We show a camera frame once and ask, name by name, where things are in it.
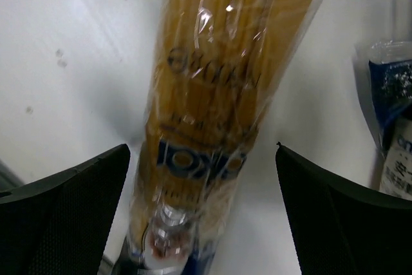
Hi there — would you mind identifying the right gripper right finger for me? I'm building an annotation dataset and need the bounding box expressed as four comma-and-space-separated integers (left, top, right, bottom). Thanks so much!
276, 145, 411, 274

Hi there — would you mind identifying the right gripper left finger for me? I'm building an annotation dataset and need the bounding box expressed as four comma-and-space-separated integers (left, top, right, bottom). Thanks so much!
1, 145, 130, 274

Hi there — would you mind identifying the long yellow spaghetti bag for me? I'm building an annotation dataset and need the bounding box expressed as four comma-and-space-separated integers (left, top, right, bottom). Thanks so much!
115, 0, 323, 274

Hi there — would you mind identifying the label-side blue spaghetti bag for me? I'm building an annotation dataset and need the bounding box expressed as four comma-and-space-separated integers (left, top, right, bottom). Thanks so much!
353, 40, 411, 200

